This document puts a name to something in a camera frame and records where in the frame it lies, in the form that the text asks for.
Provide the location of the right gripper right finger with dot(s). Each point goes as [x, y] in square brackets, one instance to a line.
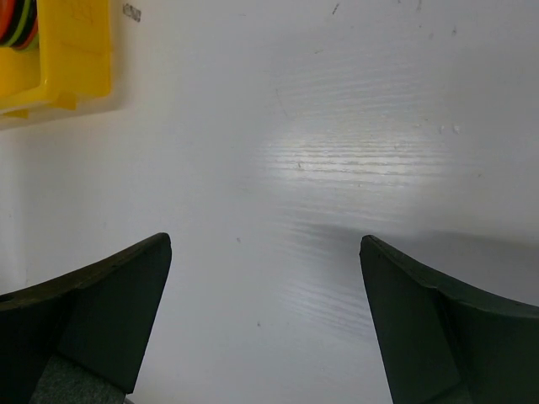
[445, 341]

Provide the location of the green plate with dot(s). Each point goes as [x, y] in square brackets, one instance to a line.
[21, 23]

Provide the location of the orange plate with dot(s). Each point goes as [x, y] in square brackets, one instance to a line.
[10, 15]
[29, 36]

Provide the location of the yellow plastic bin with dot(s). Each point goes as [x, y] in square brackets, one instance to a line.
[68, 61]

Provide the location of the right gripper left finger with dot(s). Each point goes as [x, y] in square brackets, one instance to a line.
[81, 337]

